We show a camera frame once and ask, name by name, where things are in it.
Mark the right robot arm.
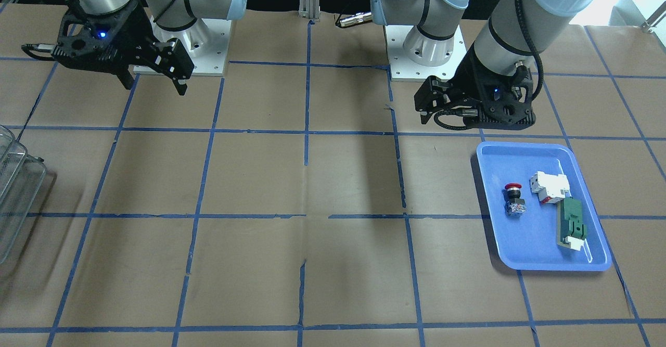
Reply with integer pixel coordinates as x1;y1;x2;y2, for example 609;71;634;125
35;0;248;96

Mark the blue plastic tray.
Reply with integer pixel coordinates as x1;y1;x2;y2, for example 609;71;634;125
476;141;612;272

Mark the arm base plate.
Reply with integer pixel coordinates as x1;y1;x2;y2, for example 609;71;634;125
148;17;235;76
385;25;467;82

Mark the green terminal block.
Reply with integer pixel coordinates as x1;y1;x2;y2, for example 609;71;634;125
557;196;587;251

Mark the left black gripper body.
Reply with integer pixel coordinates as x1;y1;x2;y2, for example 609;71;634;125
451;50;536;131

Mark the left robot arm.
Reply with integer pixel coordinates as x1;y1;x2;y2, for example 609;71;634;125
370;0;593;131

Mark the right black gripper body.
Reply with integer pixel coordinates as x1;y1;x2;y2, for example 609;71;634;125
52;0;157;77

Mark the white circuit breaker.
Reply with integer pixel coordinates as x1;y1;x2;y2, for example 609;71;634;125
530;171;571;204

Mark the wire mesh shelf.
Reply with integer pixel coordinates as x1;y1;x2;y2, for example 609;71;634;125
1;126;47;264

